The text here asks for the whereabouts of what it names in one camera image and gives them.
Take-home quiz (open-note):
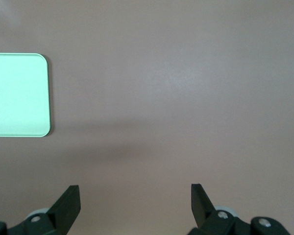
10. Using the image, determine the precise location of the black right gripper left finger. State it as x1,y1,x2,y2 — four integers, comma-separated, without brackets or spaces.
0,185,82,235

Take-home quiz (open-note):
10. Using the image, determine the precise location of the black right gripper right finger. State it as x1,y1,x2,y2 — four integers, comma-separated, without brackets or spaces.
187,183,291,235

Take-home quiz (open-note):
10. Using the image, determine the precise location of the light green rectangular tray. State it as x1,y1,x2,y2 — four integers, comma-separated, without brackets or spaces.
0,52,51,138

